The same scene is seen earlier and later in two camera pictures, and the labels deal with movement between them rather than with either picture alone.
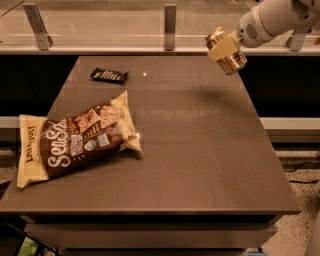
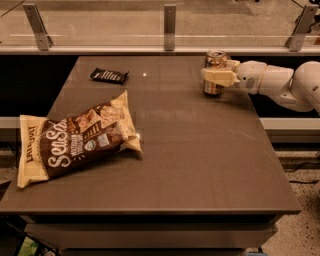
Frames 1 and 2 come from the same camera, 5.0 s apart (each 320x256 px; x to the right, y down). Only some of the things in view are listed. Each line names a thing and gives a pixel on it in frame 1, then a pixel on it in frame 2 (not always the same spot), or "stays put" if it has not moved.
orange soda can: (231, 63) to (214, 59)
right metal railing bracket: (295, 41) stays put
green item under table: (28, 247) stays put
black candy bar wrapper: (109, 76) stays put
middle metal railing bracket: (170, 27) stays put
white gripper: (250, 32) to (250, 76)
